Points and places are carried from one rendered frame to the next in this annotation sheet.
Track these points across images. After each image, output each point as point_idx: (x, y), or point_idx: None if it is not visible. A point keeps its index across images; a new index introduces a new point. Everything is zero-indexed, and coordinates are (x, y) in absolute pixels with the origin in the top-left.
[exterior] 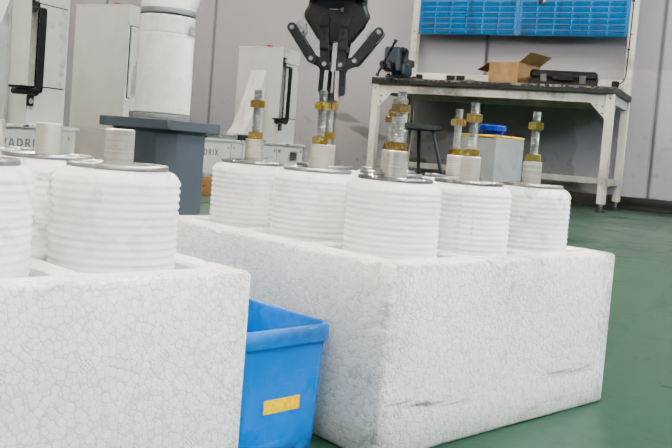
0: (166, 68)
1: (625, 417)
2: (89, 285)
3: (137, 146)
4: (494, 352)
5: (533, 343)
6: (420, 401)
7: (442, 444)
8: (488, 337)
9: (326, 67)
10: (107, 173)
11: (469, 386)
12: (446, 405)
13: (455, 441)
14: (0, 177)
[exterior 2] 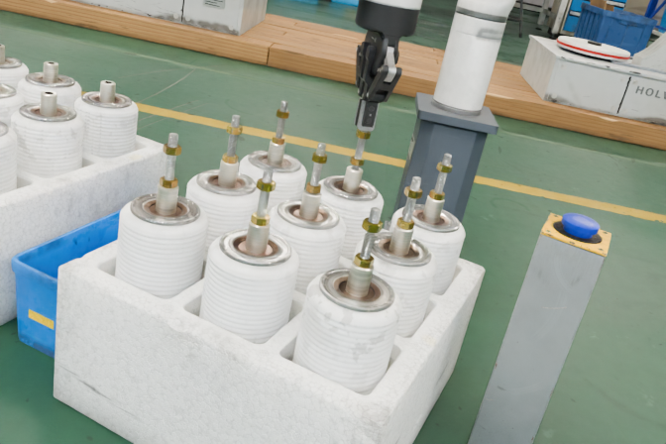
0: (450, 63)
1: None
2: None
3: (417, 125)
4: (167, 400)
5: (222, 428)
6: (88, 384)
7: (114, 432)
8: (160, 383)
9: (359, 95)
10: None
11: (139, 408)
12: (114, 405)
13: (126, 440)
14: None
